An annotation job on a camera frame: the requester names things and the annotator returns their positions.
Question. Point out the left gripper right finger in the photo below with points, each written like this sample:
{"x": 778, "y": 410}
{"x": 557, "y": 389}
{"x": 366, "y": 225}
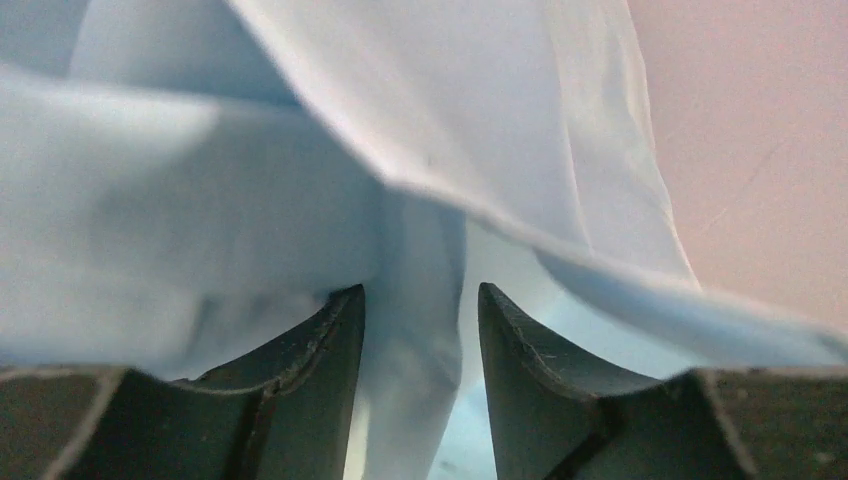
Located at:
{"x": 558, "y": 411}

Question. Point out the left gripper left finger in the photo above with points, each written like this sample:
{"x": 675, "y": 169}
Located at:
{"x": 282, "y": 411}

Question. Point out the light blue pillowcase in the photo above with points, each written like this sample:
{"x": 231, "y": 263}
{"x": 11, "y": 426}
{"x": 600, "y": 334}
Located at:
{"x": 181, "y": 180}

